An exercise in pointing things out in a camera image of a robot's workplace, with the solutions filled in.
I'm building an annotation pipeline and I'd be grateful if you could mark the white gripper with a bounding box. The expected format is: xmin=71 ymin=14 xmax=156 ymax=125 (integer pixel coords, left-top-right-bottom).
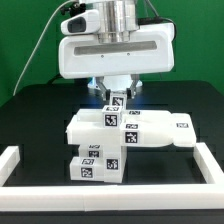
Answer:
xmin=58 ymin=9 xmax=175 ymax=101

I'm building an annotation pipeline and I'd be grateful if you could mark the white cube nut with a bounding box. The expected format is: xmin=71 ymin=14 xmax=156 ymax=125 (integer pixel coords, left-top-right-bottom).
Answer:
xmin=102 ymin=105 xmax=122 ymax=128
xmin=110 ymin=94 xmax=126 ymax=107

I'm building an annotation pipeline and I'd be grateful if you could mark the white chair back frame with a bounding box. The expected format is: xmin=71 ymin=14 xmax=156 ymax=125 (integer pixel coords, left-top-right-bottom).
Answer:
xmin=66 ymin=109 xmax=196 ymax=147

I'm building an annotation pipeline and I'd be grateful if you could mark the white chair seat block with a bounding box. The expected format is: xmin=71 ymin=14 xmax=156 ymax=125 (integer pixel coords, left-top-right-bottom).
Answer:
xmin=102 ymin=145 xmax=127 ymax=183

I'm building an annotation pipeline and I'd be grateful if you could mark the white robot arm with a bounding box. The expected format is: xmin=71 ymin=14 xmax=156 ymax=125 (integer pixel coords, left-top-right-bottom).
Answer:
xmin=59 ymin=0 xmax=176 ymax=99

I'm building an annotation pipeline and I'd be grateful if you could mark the white U-shaped border fence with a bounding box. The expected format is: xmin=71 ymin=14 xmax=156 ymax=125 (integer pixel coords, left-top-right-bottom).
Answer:
xmin=0 ymin=143 xmax=224 ymax=212

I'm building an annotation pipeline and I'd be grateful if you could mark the black camera stand pole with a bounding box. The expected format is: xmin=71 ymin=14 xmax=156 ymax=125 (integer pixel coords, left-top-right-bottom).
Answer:
xmin=60 ymin=2 xmax=85 ymax=17

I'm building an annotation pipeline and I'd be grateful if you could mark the white cable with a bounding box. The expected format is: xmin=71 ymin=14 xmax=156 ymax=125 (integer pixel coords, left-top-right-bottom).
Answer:
xmin=12 ymin=0 xmax=76 ymax=97

